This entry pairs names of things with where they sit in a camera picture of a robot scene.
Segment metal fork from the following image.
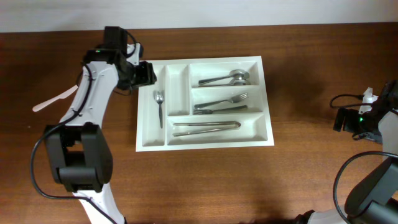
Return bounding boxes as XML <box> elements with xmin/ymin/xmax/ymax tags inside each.
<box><xmin>193</xmin><ymin>93</ymin><xmax>248</xmax><ymax>109</ymax></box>
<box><xmin>193</xmin><ymin>105</ymin><xmax>248</xmax><ymax>115</ymax></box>

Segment small teaspoon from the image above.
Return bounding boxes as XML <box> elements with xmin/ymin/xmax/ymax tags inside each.
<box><xmin>154</xmin><ymin>91</ymin><xmax>164</xmax><ymax>129</ymax></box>

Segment white plastic cutlery tray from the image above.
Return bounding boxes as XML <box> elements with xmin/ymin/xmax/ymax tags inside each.
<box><xmin>136</xmin><ymin>56</ymin><xmax>274</xmax><ymax>152</ymax></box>

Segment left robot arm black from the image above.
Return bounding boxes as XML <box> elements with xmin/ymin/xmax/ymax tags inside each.
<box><xmin>31</xmin><ymin>26</ymin><xmax>157</xmax><ymax>223</ymax></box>

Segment large metal spoon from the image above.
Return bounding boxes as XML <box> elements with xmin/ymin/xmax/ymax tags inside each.
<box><xmin>201</xmin><ymin>80</ymin><xmax>251</xmax><ymax>87</ymax></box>
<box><xmin>198</xmin><ymin>69</ymin><xmax>250</xmax><ymax>86</ymax></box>

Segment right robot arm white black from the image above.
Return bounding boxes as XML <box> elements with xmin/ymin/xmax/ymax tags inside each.
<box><xmin>293</xmin><ymin>80</ymin><xmax>397</xmax><ymax>224</ymax></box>

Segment white plastic knife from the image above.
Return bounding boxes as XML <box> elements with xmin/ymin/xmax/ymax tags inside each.
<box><xmin>32</xmin><ymin>85</ymin><xmax>78</xmax><ymax>112</ymax></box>

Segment metal knife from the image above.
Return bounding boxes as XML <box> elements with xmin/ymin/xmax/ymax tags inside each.
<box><xmin>172</xmin><ymin>126</ymin><xmax>240</xmax><ymax>137</ymax></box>
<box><xmin>174</xmin><ymin>121</ymin><xmax>241</xmax><ymax>128</ymax></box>

